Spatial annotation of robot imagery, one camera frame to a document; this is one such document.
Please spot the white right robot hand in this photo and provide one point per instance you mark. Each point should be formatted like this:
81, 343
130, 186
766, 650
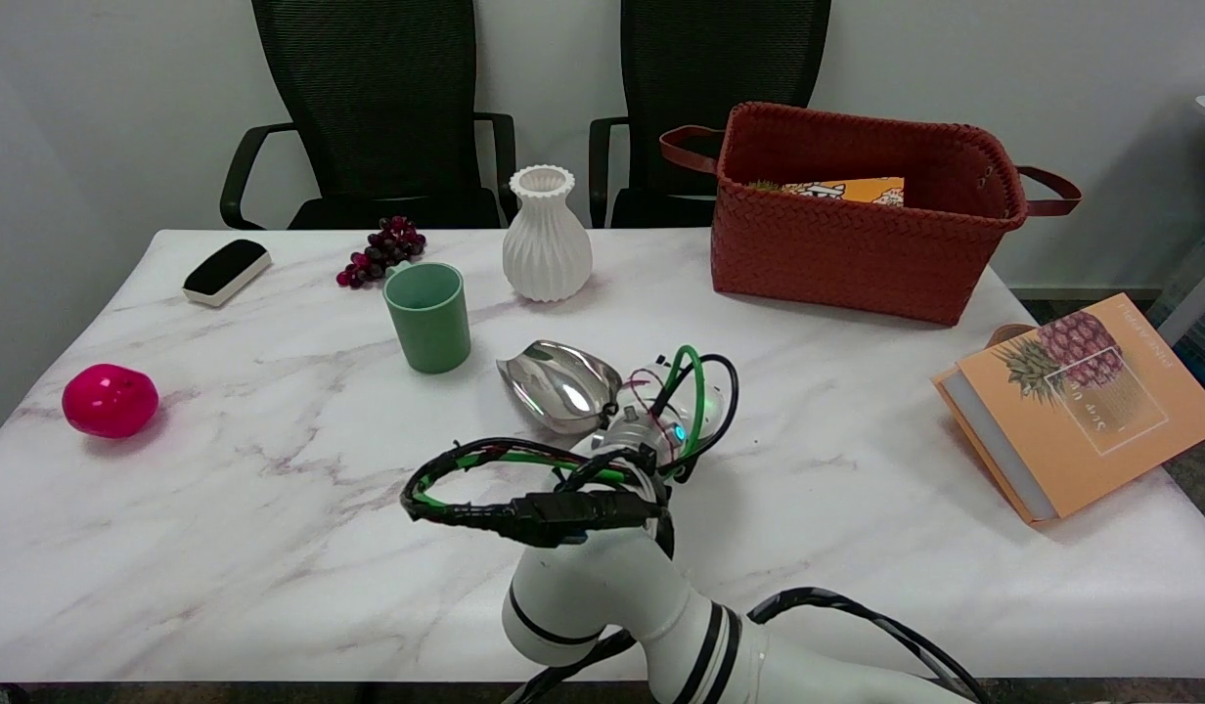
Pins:
708, 403

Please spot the dark red grape bunch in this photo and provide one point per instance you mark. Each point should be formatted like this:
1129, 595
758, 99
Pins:
382, 249

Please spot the white side desk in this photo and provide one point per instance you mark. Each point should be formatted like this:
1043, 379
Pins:
1194, 305

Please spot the black and white eraser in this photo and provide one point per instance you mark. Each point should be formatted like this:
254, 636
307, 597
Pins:
226, 269

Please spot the red woven basket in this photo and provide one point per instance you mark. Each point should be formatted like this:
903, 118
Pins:
857, 254

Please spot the brown round coaster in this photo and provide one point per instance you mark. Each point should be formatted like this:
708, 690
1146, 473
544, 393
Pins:
1004, 335

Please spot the black mesh office chair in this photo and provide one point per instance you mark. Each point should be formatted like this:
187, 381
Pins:
720, 68
378, 98

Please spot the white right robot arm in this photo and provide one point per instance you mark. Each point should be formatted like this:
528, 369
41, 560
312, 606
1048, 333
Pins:
602, 596

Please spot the white ribbed vase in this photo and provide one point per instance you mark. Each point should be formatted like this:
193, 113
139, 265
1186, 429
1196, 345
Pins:
547, 244

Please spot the magenta plastic ball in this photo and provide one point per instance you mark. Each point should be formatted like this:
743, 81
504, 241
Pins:
109, 401

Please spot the orange pineapple book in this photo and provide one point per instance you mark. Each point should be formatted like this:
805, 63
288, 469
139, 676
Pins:
1101, 420

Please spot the orange snack box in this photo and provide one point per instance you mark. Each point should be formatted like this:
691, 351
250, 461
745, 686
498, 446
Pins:
857, 189

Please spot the green cup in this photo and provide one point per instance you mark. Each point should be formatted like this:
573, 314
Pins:
428, 323

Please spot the stainless steel scoop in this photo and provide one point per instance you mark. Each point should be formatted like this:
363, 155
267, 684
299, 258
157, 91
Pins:
558, 383

